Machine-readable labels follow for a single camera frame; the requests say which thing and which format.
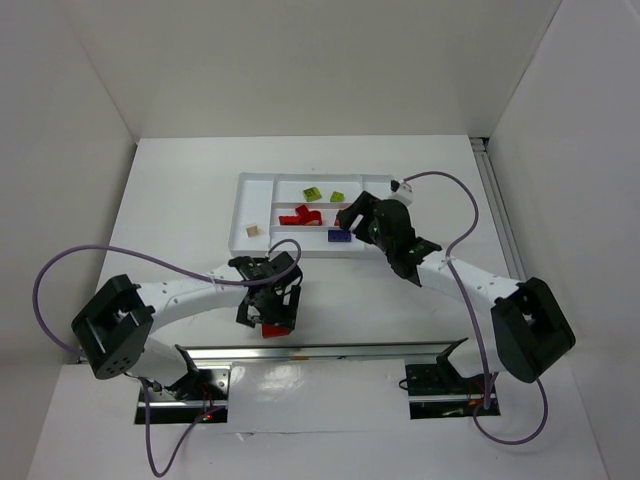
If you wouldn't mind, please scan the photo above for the purple lego plate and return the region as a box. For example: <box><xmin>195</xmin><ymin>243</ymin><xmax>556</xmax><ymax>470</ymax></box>
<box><xmin>327</xmin><ymin>229</ymin><xmax>352</xmax><ymax>243</ymax></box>

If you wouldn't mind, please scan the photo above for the lime green square lego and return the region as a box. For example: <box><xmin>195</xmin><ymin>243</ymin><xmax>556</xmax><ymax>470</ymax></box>
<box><xmin>330</xmin><ymin>191</ymin><xmax>345</xmax><ymax>203</ymax></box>

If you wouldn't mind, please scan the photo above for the small red sloped lego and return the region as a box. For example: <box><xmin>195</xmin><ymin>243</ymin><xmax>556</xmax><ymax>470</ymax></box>
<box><xmin>262</xmin><ymin>324</ymin><xmax>291</xmax><ymax>338</ymax></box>

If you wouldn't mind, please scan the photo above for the red lego cluster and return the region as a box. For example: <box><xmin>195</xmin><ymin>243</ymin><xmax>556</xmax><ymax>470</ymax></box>
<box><xmin>278</xmin><ymin>205</ymin><xmax>315</xmax><ymax>226</ymax></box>

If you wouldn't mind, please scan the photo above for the lime green sloped lego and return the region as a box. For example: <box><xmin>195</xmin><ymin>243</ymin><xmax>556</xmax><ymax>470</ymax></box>
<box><xmin>302</xmin><ymin>187</ymin><xmax>322</xmax><ymax>202</ymax></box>

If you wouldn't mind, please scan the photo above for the white lego cube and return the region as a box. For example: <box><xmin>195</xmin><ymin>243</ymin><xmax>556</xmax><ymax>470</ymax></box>
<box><xmin>246</xmin><ymin>224</ymin><xmax>259</xmax><ymax>238</ymax></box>

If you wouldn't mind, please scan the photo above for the red rounded lego brick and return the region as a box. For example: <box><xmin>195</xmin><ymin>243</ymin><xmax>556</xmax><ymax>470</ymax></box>
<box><xmin>305</xmin><ymin>210</ymin><xmax>323</xmax><ymax>226</ymax></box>

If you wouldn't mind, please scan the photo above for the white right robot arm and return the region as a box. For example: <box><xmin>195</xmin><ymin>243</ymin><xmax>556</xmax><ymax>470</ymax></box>
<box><xmin>336</xmin><ymin>192</ymin><xmax>576</xmax><ymax>383</ymax></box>

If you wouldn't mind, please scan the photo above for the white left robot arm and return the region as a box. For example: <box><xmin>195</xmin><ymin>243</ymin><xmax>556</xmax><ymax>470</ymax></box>
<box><xmin>72</xmin><ymin>252</ymin><xmax>303</xmax><ymax>399</ymax></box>

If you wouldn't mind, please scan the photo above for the white compartment tray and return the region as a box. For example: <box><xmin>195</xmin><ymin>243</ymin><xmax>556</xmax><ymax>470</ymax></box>
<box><xmin>228</xmin><ymin>173</ymin><xmax>392</xmax><ymax>259</ymax></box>

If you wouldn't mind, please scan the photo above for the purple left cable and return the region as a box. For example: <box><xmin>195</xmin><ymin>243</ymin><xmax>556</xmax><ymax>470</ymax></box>
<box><xmin>32</xmin><ymin>238</ymin><xmax>303</xmax><ymax>477</ymax></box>

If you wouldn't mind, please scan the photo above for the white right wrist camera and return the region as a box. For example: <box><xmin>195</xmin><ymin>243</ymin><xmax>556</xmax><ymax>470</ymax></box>
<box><xmin>388</xmin><ymin>179</ymin><xmax>413</xmax><ymax>206</ymax></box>

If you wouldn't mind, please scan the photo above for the aluminium front rail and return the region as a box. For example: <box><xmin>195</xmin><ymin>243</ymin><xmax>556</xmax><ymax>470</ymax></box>
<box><xmin>186</xmin><ymin>339</ymin><xmax>465</xmax><ymax>364</ymax></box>

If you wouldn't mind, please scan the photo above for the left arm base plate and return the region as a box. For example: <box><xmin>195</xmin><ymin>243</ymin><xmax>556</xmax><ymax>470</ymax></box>
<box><xmin>148</xmin><ymin>363</ymin><xmax>231</xmax><ymax>425</ymax></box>

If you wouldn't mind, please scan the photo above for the aluminium side rail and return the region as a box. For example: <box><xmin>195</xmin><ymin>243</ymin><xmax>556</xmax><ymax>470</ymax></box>
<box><xmin>469</xmin><ymin>137</ymin><xmax>526</xmax><ymax>280</ymax></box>

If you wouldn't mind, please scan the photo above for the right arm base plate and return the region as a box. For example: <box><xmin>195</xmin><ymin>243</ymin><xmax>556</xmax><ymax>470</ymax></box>
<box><xmin>398</xmin><ymin>364</ymin><xmax>500</xmax><ymax>420</ymax></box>

